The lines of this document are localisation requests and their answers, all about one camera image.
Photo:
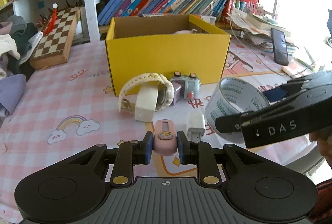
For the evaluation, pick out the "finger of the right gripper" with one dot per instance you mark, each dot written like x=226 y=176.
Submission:
x=281 y=92
x=232 y=123

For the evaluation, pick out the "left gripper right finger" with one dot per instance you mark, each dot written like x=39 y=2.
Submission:
x=200 y=154

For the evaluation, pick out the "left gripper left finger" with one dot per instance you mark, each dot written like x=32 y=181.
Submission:
x=127 y=155

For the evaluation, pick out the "roll of clear tape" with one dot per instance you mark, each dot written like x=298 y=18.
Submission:
x=233 y=96

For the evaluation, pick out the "white usb charger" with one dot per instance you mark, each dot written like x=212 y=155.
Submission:
x=195 y=126

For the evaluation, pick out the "pink utility knife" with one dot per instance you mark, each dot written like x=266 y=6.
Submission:
x=165 y=140

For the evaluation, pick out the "white foam block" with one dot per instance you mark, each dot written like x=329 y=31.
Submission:
x=146 y=102

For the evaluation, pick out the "person right hand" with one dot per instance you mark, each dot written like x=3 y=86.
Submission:
x=323 y=139

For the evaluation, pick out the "black smartphone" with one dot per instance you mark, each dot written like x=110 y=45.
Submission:
x=279 y=45

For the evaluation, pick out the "purple small cube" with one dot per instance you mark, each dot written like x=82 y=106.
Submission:
x=177 y=92

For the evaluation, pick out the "pile of papers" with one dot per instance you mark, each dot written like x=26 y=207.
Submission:
x=257 y=25

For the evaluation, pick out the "cream wrist watch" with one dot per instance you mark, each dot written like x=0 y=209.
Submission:
x=165 y=91

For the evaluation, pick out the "pink plush toy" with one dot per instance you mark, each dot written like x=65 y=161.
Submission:
x=192 y=31

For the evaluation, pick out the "yellow cardboard box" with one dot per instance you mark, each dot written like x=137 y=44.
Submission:
x=138 y=45

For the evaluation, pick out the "wooden chess board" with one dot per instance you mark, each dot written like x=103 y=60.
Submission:
x=54 y=48

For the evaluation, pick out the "red tassel ornament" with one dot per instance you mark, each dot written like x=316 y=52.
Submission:
x=52 y=20

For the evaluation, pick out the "row of books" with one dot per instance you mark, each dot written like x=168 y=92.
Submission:
x=213 y=10

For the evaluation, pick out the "pile of clothes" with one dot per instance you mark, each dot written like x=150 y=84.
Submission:
x=18 y=41

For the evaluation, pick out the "grey toy camera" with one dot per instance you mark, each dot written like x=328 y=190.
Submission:
x=190 y=84

